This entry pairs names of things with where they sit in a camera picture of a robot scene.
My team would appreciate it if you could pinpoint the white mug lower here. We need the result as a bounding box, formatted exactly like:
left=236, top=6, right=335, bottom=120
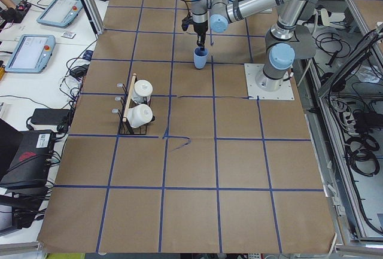
left=127, top=104, right=153, bottom=128

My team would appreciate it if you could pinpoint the teach pendant near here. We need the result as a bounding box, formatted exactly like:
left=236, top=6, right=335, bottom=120
left=5, top=34, right=56, bottom=74

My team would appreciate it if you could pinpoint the teach pendant far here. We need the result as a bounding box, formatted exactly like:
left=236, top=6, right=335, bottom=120
left=37, top=0, right=83, bottom=28

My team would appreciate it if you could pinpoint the white mug upper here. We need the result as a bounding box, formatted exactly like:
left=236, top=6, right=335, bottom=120
left=132, top=80, right=153, bottom=104

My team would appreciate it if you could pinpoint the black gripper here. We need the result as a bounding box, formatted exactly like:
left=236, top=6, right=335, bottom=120
left=193, top=21, right=208, bottom=50

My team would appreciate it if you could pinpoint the black power adapter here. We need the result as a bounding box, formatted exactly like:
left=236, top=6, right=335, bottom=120
left=26, top=108, right=69, bottom=130

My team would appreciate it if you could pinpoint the black laptop computer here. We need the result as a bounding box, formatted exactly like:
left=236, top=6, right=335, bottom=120
left=1, top=120, right=56, bottom=190

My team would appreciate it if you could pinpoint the teach pendant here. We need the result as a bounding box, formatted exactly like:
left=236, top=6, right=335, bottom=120
left=37, top=0, right=83, bottom=28
left=5, top=34, right=56, bottom=74

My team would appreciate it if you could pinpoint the light blue plastic cup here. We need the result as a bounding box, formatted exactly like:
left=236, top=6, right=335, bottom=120
left=193, top=47, right=209, bottom=69

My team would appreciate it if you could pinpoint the black wire cup rack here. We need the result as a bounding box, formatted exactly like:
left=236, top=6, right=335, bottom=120
left=112, top=73, right=156, bottom=135

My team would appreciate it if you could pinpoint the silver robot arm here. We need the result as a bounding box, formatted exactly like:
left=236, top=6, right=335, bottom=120
left=174, top=7, right=281, bottom=97

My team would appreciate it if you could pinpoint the white mug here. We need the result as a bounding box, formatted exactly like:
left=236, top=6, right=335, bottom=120
left=132, top=80, right=153, bottom=104
left=127, top=104, right=153, bottom=128

